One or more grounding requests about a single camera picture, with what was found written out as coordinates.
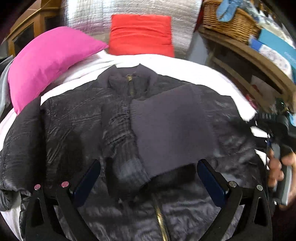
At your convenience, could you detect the teal blue box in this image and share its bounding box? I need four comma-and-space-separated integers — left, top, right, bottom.
258, 29, 296, 69

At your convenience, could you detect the wooden cabinet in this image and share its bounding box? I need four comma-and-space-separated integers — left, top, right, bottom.
4, 0, 62, 56

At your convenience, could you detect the light blue cloth in basket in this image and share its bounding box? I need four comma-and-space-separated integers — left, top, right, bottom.
216, 0, 242, 23

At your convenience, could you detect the white patterned box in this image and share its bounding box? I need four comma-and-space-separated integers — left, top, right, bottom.
248, 38, 293, 81

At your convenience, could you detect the black puffer jacket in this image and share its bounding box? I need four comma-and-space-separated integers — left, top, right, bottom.
0, 64, 270, 241

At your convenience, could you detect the pink pillow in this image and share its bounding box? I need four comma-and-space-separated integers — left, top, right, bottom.
8, 27, 108, 114

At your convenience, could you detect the grey garment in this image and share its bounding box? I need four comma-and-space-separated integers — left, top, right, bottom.
0, 55, 14, 115

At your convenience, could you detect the red-orange pillow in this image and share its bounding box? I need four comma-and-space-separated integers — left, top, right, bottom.
109, 14, 175, 57

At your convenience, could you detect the person's right hand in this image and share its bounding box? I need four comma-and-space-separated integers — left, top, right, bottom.
267, 148, 296, 211

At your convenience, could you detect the silver bubble foil sheet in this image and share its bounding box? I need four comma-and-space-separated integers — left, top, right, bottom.
61, 0, 202, 59

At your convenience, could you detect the wooden shelf table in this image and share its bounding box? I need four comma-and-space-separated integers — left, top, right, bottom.
198, 26, 295, 111

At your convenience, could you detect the wicker basket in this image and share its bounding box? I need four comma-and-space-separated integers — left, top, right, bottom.
201, 0, 261, 45

